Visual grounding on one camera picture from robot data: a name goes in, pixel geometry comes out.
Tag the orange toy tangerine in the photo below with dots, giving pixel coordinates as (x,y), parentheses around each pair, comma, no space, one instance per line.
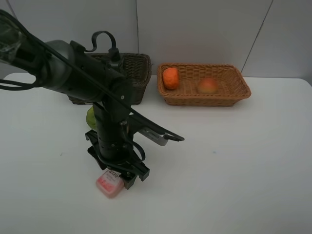
(170,78)

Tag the green toy fruit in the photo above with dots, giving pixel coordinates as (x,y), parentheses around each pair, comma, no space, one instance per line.
(90,119)

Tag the dark green pump bottle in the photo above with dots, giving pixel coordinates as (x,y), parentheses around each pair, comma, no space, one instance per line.
(115,60)

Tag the light orange wicker basket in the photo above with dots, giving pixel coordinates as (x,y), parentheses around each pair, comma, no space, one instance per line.
(232,87)

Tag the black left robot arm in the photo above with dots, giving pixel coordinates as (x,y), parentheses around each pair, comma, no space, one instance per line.
(67,68)

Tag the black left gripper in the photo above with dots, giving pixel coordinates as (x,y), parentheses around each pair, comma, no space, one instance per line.
(120,158)

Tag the red yellow toy peach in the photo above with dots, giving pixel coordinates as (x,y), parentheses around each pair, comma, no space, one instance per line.
(207,86)

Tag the dark brown wicker basket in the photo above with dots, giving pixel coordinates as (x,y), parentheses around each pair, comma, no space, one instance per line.
(136,67)

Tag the pink detergent bottle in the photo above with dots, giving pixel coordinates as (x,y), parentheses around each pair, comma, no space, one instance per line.
(110,183)

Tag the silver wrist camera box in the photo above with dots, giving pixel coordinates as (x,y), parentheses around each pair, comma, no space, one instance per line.
(153,136)

